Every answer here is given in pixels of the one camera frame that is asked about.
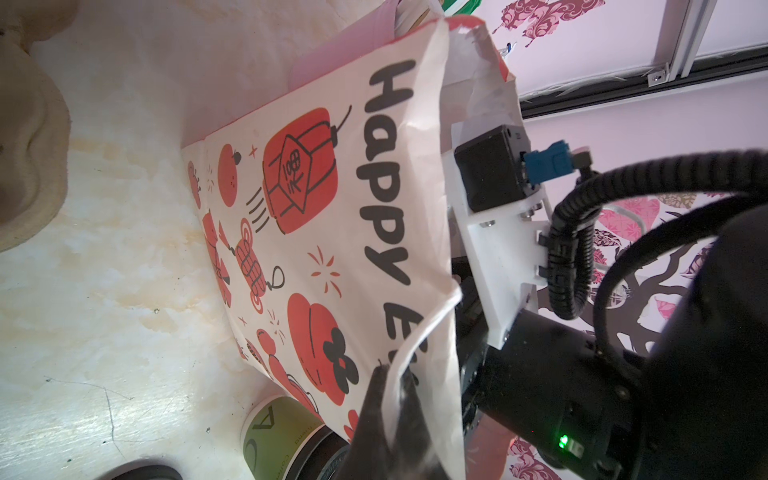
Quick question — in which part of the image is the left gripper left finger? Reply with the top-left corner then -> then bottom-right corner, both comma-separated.
336,365 -> 390,480

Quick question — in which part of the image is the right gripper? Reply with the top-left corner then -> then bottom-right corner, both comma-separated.
447,151 -> 658,468

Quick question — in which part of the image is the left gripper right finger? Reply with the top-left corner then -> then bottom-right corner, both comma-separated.
395,370 -> 448,480

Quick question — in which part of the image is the green paper coffee cup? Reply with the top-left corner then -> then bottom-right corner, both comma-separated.
241,396 -> 324,479

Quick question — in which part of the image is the red white paper gift bag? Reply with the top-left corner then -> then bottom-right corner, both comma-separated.
181,16 -> 515,479

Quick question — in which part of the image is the black coffee cup lid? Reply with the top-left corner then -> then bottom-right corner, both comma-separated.
97,462 -> 183,480
286,426 -> 350,480

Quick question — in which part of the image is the aluminium crossbar back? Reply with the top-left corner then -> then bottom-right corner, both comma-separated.
646,0 -> 717,88

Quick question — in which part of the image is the pink cup of straws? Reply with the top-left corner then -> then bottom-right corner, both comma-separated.
288,1 -> 444,91

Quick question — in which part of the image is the brown cardboard cup carrier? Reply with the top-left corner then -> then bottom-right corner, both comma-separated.
1,1 -> 79,251

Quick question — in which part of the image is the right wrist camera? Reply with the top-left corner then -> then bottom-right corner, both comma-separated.
452,124 -> 595,214

